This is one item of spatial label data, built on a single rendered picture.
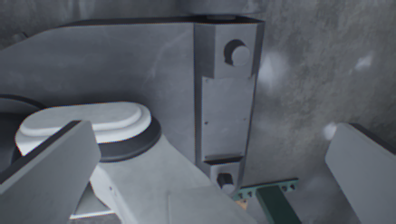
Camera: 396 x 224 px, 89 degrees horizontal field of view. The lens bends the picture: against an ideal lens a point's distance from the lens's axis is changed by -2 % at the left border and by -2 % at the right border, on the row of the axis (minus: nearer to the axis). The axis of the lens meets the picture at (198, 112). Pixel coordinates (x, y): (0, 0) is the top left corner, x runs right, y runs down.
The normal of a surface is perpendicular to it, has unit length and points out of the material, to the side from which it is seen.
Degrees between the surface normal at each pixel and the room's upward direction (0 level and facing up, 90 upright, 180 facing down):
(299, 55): 0
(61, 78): 0
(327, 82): 0
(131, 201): 90
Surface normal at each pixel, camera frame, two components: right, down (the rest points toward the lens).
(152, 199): 0.00, -0.87
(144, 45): 0.18, 0.48
